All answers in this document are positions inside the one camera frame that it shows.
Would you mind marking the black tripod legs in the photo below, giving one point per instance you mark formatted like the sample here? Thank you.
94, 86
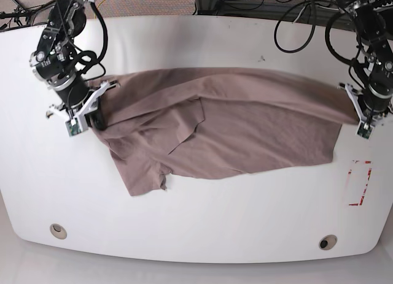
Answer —
21, 16

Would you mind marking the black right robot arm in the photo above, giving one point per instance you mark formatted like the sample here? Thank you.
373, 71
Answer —
61, 66

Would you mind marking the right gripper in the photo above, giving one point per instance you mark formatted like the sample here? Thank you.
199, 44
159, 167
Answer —
81, 102

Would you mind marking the right table grommet hole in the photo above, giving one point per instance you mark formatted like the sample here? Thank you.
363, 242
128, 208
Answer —
328, 242

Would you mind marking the table grommet hole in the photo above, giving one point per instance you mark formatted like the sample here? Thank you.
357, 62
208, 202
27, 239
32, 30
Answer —
328, 242
58, 231

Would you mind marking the left table grommet hole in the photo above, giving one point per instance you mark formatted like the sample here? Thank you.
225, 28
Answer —
58, 231

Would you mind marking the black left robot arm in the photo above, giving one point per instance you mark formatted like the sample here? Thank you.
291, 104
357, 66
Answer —
373, 26

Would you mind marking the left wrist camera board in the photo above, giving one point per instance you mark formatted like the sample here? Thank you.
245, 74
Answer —
364, 130

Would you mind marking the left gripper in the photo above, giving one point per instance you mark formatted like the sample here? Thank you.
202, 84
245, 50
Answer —
366, 112

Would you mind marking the mauve T-shirt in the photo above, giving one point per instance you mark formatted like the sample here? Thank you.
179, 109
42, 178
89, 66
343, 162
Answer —
216, 123

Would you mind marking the red tape rectangle marking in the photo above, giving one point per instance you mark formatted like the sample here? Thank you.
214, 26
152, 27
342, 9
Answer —
357, 181

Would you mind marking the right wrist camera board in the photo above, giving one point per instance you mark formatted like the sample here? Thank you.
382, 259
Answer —
73, 127

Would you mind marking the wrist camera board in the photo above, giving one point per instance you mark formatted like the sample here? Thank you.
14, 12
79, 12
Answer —
364, 130
73, 127

